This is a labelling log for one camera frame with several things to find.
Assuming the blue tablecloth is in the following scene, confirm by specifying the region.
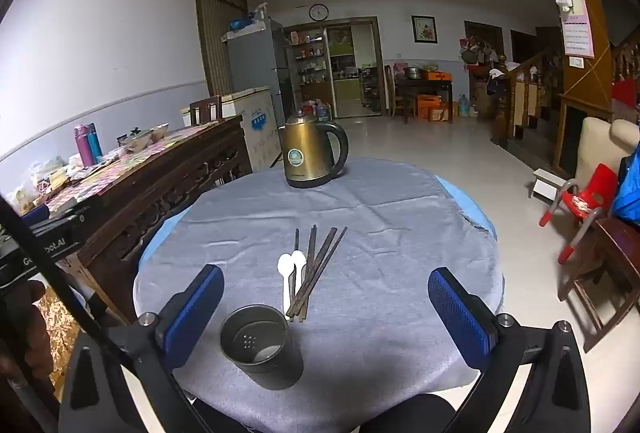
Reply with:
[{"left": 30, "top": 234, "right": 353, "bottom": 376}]
[{"left": 137, "top": 176, "right": 501, "bottom": 264}]

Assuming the blue bag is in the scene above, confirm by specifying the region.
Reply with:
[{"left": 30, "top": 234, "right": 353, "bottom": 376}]
[{"left": 611, "top": 153, "right": 640, "bottom": 229}]

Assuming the pile of packets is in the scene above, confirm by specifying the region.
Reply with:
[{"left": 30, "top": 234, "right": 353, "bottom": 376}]
[{"left": 15, "top": 156, "right": 81, "bottom": 209}]

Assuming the dark wooden dining chair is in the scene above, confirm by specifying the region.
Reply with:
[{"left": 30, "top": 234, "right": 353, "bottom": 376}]
[{"left": 189, "top": 96, "right": 223, "bottom": 126}]

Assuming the bench with gold cushion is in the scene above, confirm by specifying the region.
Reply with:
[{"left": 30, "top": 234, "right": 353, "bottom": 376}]
[{"left": 37, "top": 285, "right": 83, "bottom": 384}]

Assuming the gold electric kettle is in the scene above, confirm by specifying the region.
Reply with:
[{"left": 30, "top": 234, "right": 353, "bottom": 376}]
[{"left": 276, "top": 110, "right": 350, "bottom": 189}]

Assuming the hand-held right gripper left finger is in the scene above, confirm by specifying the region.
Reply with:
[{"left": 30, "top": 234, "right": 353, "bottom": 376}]
[{"left": 59, "top": 264, "right": 225, "bottom": 433}]

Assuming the white chest freezer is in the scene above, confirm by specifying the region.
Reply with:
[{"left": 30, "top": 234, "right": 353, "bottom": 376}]
[{"left": 181, "top": 86, "right": 281, "bottom": 173}]

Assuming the framed wall picture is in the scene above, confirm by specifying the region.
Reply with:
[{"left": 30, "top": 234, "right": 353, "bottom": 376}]
[{"left": 411, "top": 15, "right": 439, "bottom": 45}]

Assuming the grey tablecloth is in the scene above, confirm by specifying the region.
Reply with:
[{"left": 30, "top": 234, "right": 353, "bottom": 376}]
[{"left": 134, "top": 157, "right": 505, "bottom": 433}]

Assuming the grey refrigerator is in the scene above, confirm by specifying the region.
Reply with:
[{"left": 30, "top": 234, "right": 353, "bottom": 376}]
[{"left": 222, "top": 18, "right": 296, "bottom": 114}]

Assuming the dark wooden side table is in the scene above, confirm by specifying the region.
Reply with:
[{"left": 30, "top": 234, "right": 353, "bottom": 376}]
[{"left": 392, "top": 78, "right": 455, "bottom": 124}]

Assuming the magenta thermos bottle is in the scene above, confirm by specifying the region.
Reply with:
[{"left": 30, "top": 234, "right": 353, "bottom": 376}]
[{"left": 74, "top": 124, "right": 96, "bottom": 167}]

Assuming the pink patterned table mat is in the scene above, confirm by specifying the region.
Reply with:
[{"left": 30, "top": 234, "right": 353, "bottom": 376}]
[{"left": 30, "top": 123, "right": 221, "bottom": 214}]

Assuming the shelf cabinet with bottles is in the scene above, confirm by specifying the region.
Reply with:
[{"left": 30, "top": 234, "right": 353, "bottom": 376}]
[{"left": 285, "top": 26, "right": 333, "bottom": 114}]

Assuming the red child chair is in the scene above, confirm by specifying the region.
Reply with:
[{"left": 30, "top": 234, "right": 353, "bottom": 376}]
[{"left": 539, "top": 163, "right": 620, "bottom": 264}]

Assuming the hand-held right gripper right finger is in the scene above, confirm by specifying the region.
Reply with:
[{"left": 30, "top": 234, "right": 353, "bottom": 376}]
[{"left": 427, "top": 267, "right": 591, "bottom": 433}]

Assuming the blue thermos bottle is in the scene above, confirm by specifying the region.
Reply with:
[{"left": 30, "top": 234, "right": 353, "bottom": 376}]
[{"left": 86, "top": 123, "right": 103, "bottom": 160}]

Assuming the beige sofa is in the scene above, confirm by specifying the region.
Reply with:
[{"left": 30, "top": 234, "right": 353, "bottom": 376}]
[{"left": 575, "top": 116, "right": 640, "bottom": 199}]

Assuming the person's left hand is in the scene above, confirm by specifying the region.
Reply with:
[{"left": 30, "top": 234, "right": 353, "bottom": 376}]
[{"left": 0, "top": 280, "right": 53, "bottom": 379}]

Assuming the white step stool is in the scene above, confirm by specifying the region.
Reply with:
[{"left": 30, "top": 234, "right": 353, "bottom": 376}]
[{"left": 530, "top": 168, "right": 568, "bottom": 202}]

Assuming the wooden stair railing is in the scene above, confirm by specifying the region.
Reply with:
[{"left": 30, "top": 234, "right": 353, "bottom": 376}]
[{"left": 492, "top": 46, "right": 563, "bottom": 149}]

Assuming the brown wooden chair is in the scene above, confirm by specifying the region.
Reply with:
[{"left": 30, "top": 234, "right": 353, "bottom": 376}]
[{"left": 557, "top": 216, "right": 640, "bottom": 354}]

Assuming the wall calendar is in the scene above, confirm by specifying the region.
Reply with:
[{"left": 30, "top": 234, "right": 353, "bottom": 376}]
[{"left": 560, "top": 0, "right": 596, "bottom": 59}]

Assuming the pile of dark chopsticks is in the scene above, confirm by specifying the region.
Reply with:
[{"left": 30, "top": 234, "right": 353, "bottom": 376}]
[{"left": 285, "top": 224, "right": 349, "bottom": 323}]

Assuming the brown door curtain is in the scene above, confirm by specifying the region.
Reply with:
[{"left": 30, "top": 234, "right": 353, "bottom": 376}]
[{"left": 194, "top": 0, "right": 249, "bottom": 100}]

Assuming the black cable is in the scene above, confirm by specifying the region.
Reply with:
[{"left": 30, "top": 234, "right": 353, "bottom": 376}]
[{"left": 0, "top": 194, "right": 126, "bottom": 359}]

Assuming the metal utensil holder cup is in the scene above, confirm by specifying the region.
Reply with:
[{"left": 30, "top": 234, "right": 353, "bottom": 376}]
[{"left": 220, "top": 304, "right": 304, "bottom": 391}]

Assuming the lidded metal bowl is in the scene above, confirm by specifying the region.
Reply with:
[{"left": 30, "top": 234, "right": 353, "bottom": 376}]
[{"left": 122, "top": 128, "right": 153, "bottom": 151}]

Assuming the carved dark wooden sideboard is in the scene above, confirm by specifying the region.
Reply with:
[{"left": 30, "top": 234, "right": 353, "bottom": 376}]
[{"left": 20, "top": 116, "right": 253, "bottom": 324}]

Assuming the orange box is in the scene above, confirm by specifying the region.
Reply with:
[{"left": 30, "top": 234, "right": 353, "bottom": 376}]
[{"left": 416, "top": 94, "right": 451, "bottom": 123}]

